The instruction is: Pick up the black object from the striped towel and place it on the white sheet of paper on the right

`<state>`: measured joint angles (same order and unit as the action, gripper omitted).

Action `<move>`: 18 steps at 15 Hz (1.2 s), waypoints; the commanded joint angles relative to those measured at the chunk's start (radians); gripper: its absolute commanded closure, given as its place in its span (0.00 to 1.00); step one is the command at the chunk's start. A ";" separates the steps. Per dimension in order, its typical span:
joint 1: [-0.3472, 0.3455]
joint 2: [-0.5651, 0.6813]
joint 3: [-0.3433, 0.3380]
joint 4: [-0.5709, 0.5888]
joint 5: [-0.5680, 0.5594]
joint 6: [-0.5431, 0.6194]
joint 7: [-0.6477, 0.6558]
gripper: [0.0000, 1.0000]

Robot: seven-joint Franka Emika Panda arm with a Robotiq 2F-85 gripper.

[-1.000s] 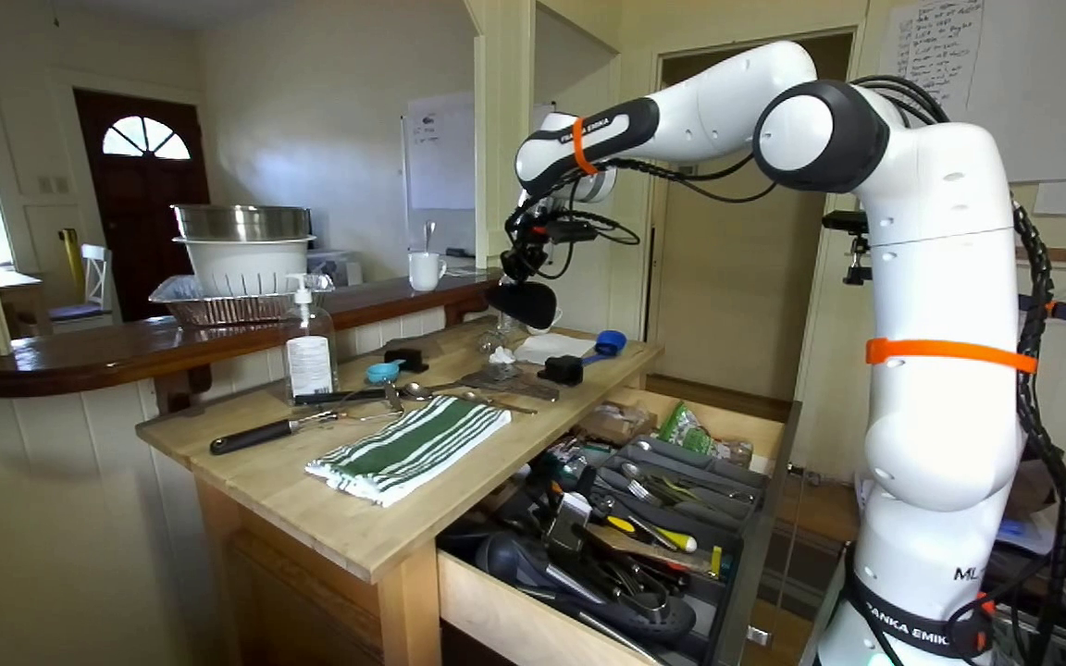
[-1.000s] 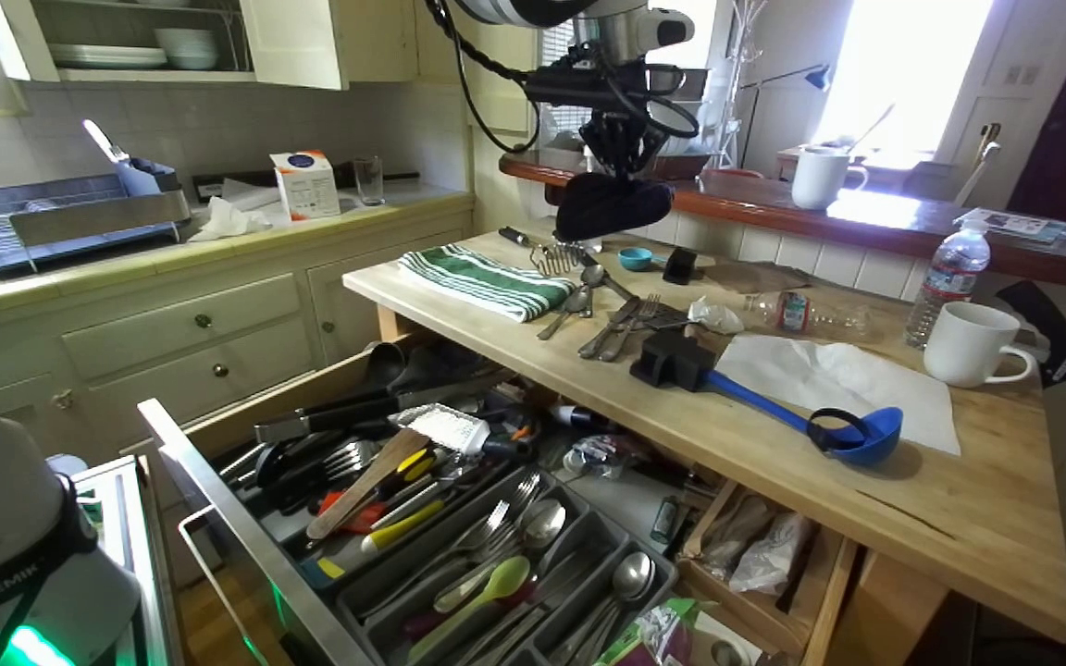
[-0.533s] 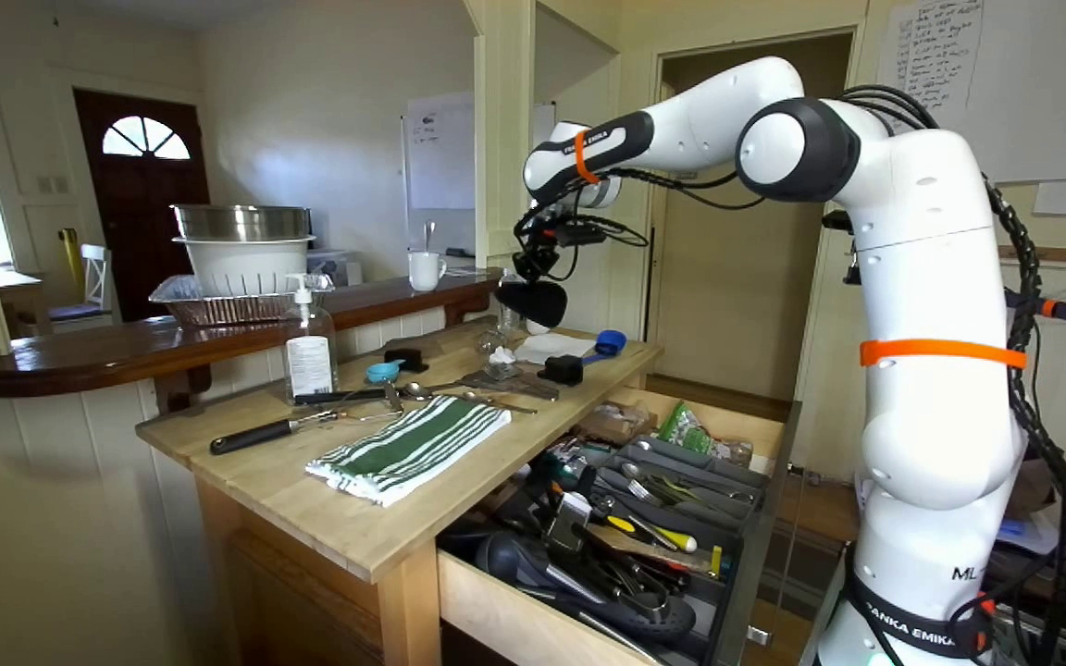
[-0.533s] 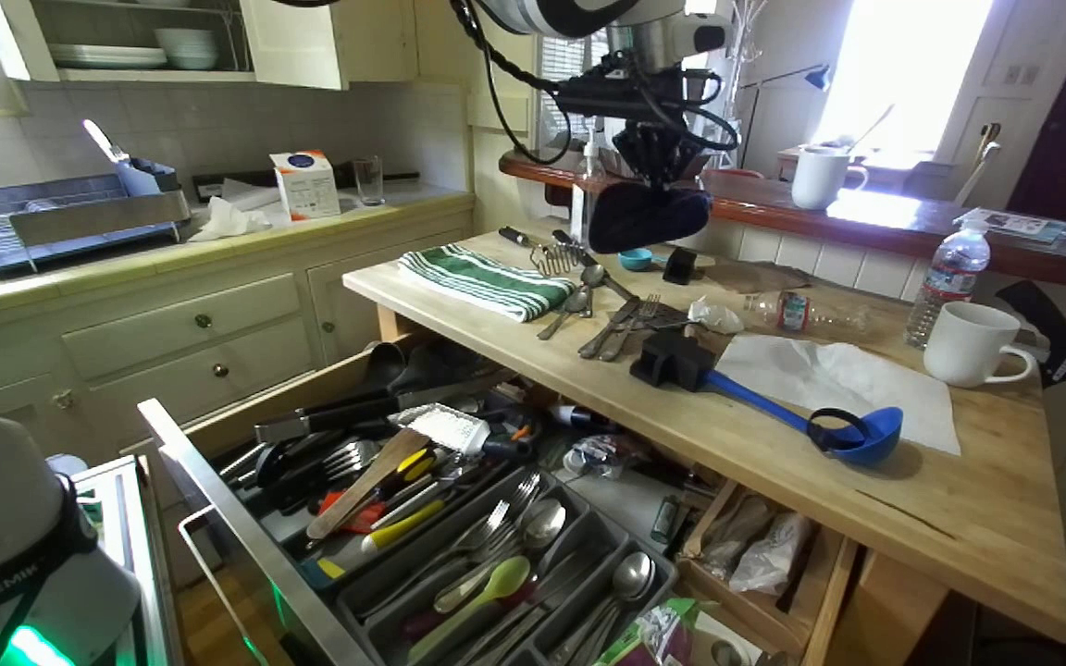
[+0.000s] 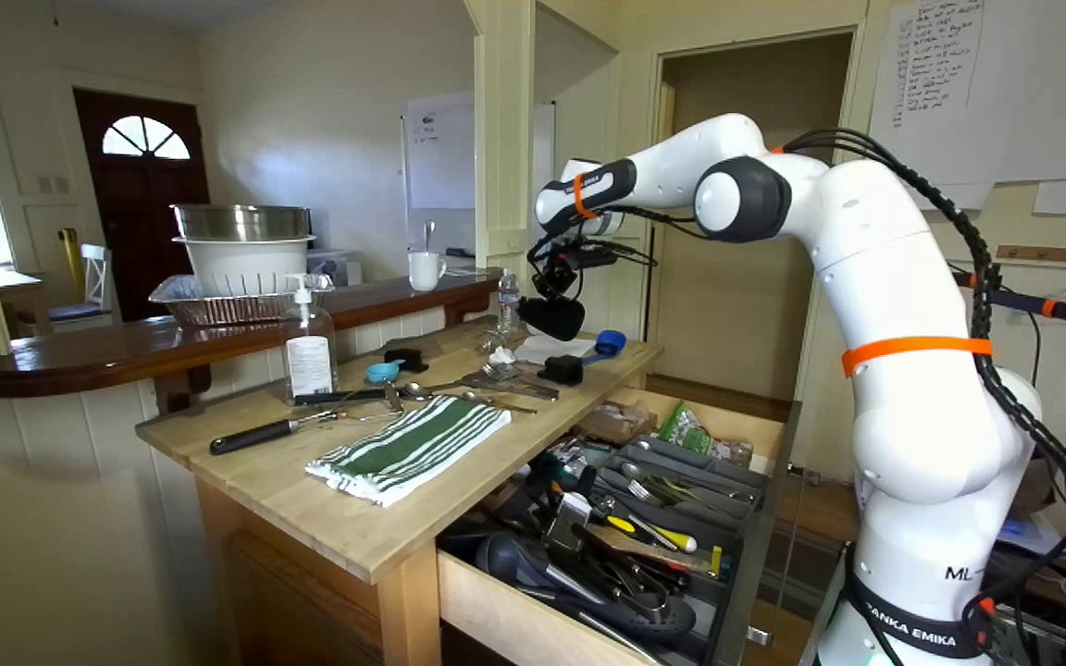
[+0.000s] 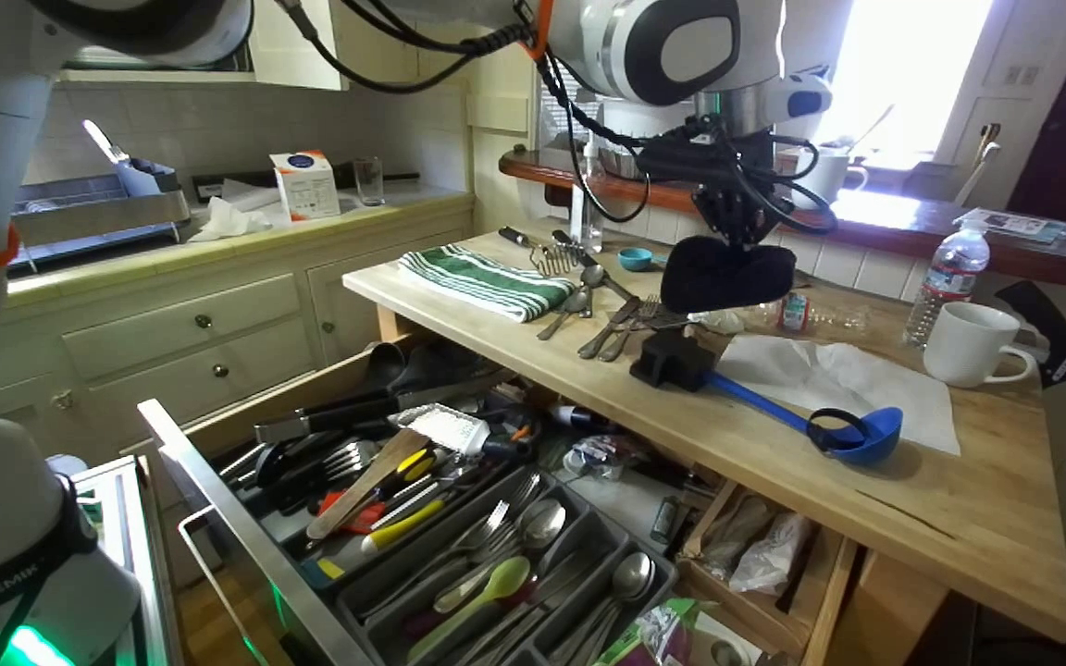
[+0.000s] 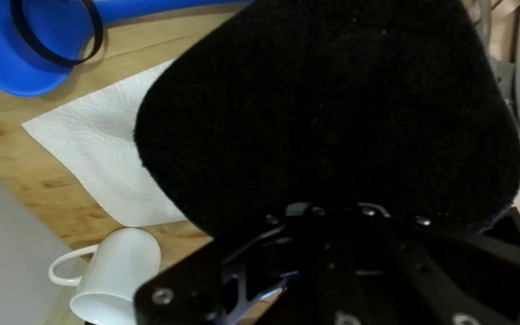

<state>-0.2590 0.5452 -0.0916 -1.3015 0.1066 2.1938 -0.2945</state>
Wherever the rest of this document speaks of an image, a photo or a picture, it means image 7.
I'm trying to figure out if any white paper sheet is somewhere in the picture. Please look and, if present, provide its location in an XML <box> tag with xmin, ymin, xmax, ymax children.
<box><xmin>21</xmin><ymin>60</ymin><xmax>191</xmax><ymax>230</ymax></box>

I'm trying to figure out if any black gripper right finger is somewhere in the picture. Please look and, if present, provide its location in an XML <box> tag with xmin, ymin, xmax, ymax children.
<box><xmin>335</xmin><ymin>207</ymin><xmax>520</xmax><ymax>325</ymax></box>

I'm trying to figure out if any blue long-handled scoop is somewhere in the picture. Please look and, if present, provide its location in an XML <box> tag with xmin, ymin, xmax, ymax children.
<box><xmin>0</xmin><ymin>0</ymin><xmax>256</xmax><ymax>100</ymax></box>

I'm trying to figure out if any white mug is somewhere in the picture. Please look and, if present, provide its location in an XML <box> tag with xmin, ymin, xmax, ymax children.
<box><xmin>46</xmin><ymin>226</ymin><xmax>162</xmax><ymax>325</ymax></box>

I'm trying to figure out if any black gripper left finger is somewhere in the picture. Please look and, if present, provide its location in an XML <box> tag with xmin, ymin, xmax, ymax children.
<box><xmin>131</xmin><ymin>210</ymin><xmax>337</xmax><ymax>325</ymax></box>

